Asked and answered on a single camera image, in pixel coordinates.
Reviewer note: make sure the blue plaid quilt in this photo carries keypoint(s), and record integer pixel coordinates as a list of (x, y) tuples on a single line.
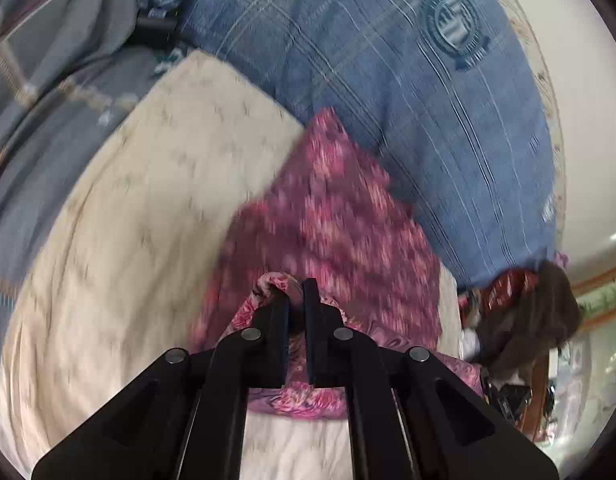
[(378, 85)]

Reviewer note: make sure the red plastic bag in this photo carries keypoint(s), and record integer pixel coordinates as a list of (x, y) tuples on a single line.
[(508, 285)]

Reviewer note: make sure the wooden cabinet frame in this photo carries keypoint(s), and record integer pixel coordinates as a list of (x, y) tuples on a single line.
[(535, 395)]

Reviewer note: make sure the pink floral garment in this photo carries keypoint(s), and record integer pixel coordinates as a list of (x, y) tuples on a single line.
[(338, 220)]

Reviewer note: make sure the small black object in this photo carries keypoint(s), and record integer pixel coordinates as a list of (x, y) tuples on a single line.
[(153, 32)]

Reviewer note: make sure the white cloth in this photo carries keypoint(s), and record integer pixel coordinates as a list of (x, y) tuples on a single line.
[(469, 344)]

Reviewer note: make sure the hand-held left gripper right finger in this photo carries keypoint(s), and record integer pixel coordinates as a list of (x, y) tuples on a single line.
[(310, 330)]

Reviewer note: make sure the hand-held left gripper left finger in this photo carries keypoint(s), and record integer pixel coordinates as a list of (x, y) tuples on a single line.
[(275, 330)]

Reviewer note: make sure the cream leaf-print bed sheet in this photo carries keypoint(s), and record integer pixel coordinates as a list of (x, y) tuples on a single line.
[(138, 220)]

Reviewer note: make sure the brown fleece jacket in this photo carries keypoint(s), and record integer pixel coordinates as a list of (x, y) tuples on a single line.
[(533, 320)]

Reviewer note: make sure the grey striped blanket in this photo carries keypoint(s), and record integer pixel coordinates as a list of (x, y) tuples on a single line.
[(53, 110)]

